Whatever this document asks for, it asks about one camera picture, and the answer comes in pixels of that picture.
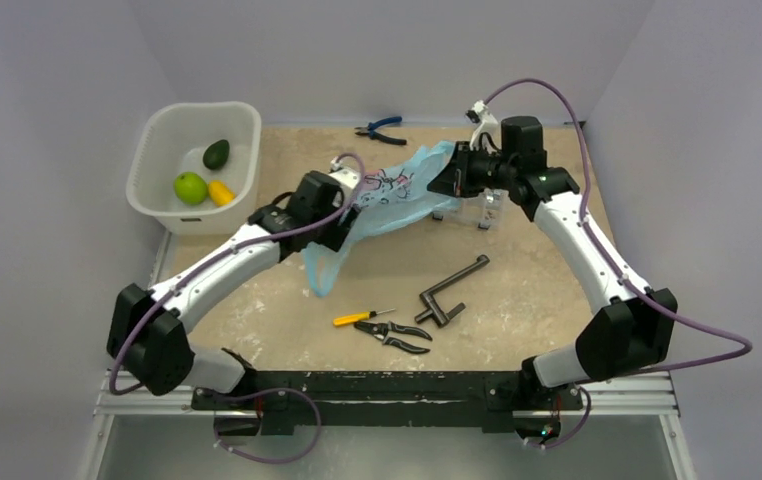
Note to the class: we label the black handled pliers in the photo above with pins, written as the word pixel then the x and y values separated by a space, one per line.
pixel 386 333

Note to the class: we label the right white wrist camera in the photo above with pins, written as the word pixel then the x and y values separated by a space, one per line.
pixel 484 122

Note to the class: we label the white plastic basin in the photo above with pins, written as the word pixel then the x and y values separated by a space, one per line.
pixel 173 142

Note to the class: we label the clear plastic screw box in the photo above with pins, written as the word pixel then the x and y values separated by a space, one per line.
pixel 483 212

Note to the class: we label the aluminium extrusion rail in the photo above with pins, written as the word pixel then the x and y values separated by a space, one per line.
pixel 649 394

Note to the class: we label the dark green fake avocado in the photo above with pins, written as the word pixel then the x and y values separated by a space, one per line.
pixel 216 156

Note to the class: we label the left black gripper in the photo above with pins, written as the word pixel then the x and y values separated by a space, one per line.
pixel 333 236

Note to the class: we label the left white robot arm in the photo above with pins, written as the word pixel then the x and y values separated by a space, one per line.
pixel 149 330

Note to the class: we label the light blue plastic bag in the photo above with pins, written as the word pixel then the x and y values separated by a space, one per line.
pixel 391 198

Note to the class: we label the dark metal crank handle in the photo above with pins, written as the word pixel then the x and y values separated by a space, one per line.
pixel 433 298

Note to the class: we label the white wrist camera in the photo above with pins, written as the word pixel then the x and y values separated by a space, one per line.
pixel 484 122
pixel 349 177

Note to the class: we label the yellow handled screwdriver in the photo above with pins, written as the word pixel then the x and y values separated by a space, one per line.
pixel 357 317

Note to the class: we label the green fake apple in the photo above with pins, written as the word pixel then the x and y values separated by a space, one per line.
pixel 190 188

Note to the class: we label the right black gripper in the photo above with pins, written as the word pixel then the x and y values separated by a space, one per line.
pixel 453 172

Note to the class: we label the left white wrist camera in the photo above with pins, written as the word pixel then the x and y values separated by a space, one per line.
pixel 349 177

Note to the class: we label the yellow fake fruit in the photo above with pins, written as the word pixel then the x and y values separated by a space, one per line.
pixel 220 194

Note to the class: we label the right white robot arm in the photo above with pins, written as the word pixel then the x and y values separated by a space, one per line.
pixel 630 328

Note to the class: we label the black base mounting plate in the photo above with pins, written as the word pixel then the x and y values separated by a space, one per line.
pixel 491 401

